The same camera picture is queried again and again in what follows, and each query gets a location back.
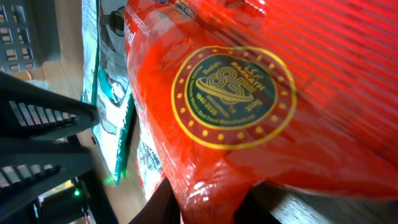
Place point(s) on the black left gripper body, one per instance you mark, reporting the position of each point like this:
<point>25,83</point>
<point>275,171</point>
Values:
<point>84,200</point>

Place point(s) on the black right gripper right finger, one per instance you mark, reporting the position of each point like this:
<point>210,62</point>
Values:
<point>252,209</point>

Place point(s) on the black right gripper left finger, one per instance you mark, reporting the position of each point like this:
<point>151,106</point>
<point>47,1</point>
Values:
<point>162,208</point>

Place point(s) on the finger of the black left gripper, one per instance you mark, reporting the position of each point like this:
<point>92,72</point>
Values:
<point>30,112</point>
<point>31,172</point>

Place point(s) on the green white package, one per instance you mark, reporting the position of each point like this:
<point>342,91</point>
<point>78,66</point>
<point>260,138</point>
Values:
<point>105,83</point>

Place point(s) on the red snack bag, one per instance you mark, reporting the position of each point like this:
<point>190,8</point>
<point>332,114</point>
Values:
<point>298,93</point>

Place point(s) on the grey plastic shopping basket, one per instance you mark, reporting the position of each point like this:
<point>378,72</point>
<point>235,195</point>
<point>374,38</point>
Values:
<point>29,34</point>

